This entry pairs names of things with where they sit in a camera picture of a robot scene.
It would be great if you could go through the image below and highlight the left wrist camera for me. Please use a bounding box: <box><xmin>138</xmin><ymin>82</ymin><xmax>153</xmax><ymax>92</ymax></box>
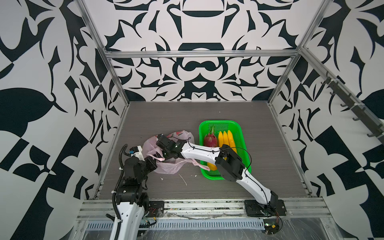
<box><xmin>129</xmin><ymin>146</ymin><xmax>144</xmax><ymax>161</ymax></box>

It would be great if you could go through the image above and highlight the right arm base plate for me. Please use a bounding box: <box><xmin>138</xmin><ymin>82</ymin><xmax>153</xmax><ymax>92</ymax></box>
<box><xmin>244</xmin><ymin>200</ymin><xmax>287</xmax><ymax>217</ymax></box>

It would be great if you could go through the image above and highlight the yellow banana bunch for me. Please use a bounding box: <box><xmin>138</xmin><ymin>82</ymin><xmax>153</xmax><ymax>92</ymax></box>
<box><xmin>218</xmin><ymin>130</ymin><xmax>237</xmax><ymax>153</ymax></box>

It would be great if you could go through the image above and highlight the pink plastic bag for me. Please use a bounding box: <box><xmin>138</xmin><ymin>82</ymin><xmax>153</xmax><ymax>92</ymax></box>
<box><xmin>142</xmin><ymin>130</ymin><xmax>210</xmax><ymax>175</ymax></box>

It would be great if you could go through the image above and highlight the white slotted cable duct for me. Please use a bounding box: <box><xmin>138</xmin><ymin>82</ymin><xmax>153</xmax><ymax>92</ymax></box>
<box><xmin>139</xmin><ymin>219</ymin><xmax>265</xmax><ymax>231</ymax></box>

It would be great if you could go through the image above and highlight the green plastic basket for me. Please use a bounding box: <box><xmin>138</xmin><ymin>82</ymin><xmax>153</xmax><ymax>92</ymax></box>
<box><xmin>199</xmin><ymin>120</ymin><xmax>252</xmax><ymax>173</ymax></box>

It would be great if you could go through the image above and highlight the orange yellow fruit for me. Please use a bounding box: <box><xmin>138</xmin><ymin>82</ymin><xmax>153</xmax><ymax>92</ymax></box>
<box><xmin>207</xmin><ymin>163</ymin><xmax>218</xmax><ymax>171</ymax></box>

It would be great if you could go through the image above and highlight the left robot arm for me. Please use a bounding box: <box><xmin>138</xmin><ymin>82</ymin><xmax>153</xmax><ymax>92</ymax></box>
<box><xmin>110</xmin><ymin>157</ymin><xmax>157</xmax><ymax>240</ymax></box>

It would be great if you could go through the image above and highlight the aluminium front rail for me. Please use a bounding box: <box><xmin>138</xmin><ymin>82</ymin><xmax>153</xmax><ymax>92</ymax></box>
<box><xmin>76</xmin><ymin>198</ymin><xmax>332</xmax><ymax>221</ymax></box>

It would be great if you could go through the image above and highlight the pink dragon fruit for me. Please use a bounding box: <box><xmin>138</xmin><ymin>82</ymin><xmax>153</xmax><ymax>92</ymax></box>
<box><xmin>203</xmin><ymin>126</ymin><xmax>219</xmax><ymax>148</ymax></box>

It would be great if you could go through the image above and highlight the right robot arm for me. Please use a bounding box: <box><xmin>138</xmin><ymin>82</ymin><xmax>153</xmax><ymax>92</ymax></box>
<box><xmin>156</xmin><ymin>134</ymin><xmax>279</xmax><ymax>210</ymax></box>

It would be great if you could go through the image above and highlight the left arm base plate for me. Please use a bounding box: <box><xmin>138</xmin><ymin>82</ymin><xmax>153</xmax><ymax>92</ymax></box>
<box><xmin>144</xmin><ymin>201</ymin><xmax>165</xmax><ymax>218</ymax></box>

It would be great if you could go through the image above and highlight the small circuit board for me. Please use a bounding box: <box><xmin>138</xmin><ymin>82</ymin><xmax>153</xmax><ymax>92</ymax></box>
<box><xmin>263</xmin><ymin>219</ymin><xmax>283</xmax><ymax>235</ymax></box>

